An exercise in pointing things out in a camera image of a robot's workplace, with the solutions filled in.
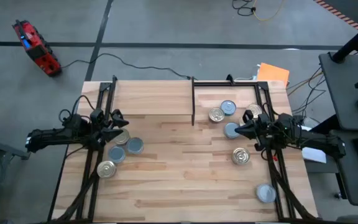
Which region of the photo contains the black orange striped ramp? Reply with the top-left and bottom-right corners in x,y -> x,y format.
313,0 -> 358,31

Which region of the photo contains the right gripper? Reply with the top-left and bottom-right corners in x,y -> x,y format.
234,109 -> 278,152

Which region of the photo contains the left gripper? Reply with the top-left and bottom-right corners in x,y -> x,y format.
87,109 -> 129,152

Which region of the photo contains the tangled black cable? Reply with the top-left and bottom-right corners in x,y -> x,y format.
231,0 -> 257,17

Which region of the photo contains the wooden shelf with black legs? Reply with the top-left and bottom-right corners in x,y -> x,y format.
112,76 -> 197,127

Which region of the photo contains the yellow cable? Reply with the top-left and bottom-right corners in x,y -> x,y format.
252,0 -> 285,22

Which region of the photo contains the teal label pull-tab can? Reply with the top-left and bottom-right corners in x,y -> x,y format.
219,100 -> 237,117

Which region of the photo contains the white paper sheet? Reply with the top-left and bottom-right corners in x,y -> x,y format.
300,124 -> 328,165

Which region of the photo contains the black pole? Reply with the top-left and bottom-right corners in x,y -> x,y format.
327,15 -> 358,64

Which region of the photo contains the black floor cable bundle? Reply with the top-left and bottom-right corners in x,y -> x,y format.
290,66 -> 328,116

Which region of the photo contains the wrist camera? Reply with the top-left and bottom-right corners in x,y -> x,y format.
257,113 -> 272,128
89,108 -> 106,124

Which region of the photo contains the long black floor cable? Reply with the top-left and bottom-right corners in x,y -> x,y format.
60,52 -> 195,81

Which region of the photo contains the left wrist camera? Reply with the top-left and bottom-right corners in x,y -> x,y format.
89,108 -> 106,124

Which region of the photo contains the orange paper sheet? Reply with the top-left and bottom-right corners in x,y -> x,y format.
256,62 -> 291,87

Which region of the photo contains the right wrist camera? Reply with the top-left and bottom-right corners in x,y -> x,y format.
257,113 -> 272,128

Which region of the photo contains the large dark grey desk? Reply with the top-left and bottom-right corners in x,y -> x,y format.
318,52 -> 358,132

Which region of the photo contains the black metal table frame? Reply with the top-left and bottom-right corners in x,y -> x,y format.
47,73 -> 318,224

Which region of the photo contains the dark grey keyboard desk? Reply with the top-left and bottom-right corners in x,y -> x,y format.
328,129 -> 358,207

